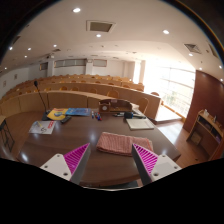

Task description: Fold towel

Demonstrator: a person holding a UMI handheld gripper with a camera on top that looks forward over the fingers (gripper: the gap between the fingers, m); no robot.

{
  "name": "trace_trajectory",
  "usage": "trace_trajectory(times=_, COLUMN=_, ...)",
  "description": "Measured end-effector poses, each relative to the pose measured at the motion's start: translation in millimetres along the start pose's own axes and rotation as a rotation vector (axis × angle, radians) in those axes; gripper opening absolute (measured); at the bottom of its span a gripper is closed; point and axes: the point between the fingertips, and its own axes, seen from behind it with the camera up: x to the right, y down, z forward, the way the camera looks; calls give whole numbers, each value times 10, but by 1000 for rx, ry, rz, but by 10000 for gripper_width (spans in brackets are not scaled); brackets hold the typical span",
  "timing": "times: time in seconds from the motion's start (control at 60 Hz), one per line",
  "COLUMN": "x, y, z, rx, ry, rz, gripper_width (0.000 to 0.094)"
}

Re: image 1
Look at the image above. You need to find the wooden desk organizer with clock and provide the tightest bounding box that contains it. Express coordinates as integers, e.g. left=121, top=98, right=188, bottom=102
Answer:
left=99, top=99, right=132, bottom=113

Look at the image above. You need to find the white paper booklet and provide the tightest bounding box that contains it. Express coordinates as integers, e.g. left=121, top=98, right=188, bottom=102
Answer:
left=29, top=121, right=56, bottom=134

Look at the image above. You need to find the pink folded towel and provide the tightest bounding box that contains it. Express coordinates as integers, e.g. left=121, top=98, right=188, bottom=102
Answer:
left=96, top=132, right=153, bottom=156

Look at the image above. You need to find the black remote control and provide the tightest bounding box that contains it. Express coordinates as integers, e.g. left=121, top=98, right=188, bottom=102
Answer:
left=60, top=116, right=71, bottom=124

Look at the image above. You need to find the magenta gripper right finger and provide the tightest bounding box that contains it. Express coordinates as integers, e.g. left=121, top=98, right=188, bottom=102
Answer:
left=132, top=144, right=180, bottom=185

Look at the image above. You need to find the blue folder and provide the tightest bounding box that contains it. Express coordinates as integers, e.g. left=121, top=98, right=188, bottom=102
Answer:
left=65, top=108, right=91, bottom=116

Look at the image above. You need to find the white notebook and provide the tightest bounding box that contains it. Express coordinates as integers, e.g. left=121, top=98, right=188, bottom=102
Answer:
left=127, top=119, right=154, bottom=130

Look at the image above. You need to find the yellow book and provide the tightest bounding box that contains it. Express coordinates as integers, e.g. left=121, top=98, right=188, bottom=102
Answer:
left=47, top=108, right=67, bottom=121

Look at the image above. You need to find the black small box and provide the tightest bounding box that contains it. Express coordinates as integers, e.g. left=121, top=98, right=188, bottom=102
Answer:
left=124, top=112, right=133, bottom=119

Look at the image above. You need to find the black gooseneck microphone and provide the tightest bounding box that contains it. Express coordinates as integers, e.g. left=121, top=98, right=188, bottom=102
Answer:
left=34, top=80, right=50, bottom=121

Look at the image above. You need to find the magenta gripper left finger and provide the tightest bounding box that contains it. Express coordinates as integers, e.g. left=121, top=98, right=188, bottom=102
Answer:
left=41, top=143, right=91, bottom=184

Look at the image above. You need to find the wooden bookshelf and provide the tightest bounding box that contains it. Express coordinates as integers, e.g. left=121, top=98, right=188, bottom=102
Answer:
left=187, top=110, right=224, bottom=160

